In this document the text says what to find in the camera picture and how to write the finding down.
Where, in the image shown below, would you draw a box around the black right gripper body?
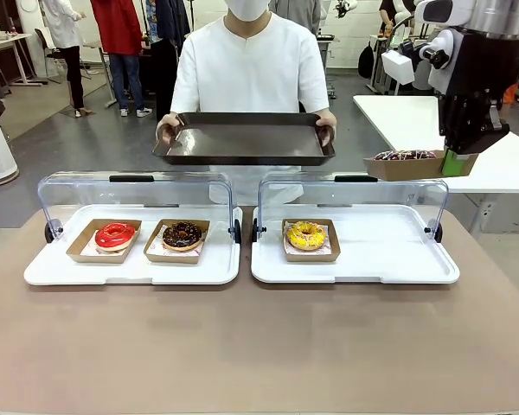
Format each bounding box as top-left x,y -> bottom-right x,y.
437,30 -> 519,105

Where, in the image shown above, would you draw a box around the purple white drizzled donut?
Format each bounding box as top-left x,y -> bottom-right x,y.
373,149 -> 439,162

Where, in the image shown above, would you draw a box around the dark brown serving tray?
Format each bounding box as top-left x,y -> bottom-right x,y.
151,112 -> 336,167

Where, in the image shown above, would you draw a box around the red glazed donut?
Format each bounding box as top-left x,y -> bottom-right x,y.
94,221 -> 138,253
66,218 -> 143,265

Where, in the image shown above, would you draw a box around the person left forearm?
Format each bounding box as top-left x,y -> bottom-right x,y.
300,102 -> 330,117

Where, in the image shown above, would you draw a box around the paper liner under yellow donut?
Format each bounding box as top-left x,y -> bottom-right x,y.
283,220 -> 332,258

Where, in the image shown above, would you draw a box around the yellow glazed donut in box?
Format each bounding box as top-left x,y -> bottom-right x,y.
281,217 -> 343,264

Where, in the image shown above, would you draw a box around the person torso in white shirt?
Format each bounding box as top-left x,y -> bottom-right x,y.
170,10 -> 330,205

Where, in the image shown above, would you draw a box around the paper liner under chocolate donut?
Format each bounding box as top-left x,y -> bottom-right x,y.
149,223 -> 208,258

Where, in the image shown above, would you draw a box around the paper liner under red donut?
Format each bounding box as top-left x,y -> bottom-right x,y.
80,233 -> 133,257

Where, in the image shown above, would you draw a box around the person left hand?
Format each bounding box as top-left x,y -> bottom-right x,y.
315,110 -> 338,149

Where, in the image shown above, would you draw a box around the person right hand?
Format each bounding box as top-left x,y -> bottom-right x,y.
156,112 -> 183,149

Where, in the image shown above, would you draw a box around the large white table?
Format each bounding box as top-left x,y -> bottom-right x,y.
352,94 -> 519,234

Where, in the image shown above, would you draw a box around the clear plastic tray lid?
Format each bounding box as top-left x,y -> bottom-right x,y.
252,172 -> 450,245
36,170 -> 243,246

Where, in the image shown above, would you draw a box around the white background workbench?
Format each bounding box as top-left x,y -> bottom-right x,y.
367,33 -> 416,97

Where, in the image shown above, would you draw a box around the black backpack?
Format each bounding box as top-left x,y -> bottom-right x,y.
357,41 -> 375,80

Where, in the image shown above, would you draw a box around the white display tray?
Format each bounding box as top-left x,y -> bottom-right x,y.
24,204 -> 243,286
250,205 -> 461,285

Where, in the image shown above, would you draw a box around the bystander in grey jacket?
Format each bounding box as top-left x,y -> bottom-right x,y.
269,0 -> 324,36

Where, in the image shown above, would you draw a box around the white face mask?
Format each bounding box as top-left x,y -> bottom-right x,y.
224,0 -> 272,22

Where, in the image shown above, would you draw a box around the rack of dark clothes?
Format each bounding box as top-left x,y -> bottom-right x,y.
144,0 -> 192,123

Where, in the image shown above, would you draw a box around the bystander red top blue jeans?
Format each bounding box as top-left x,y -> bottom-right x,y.
89,0 -> 154,119

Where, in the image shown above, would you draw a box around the bystander white shirt black trousers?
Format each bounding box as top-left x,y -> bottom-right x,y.
40,0 -> 88,119

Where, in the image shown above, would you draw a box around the grey office chair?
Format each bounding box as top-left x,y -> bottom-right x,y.
34,28 -> 67,86

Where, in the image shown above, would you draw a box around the white background desk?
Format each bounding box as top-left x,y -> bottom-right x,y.
0,32 -> 49,88

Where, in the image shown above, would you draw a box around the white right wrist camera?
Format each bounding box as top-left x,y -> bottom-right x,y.
381,29 -> 465,93

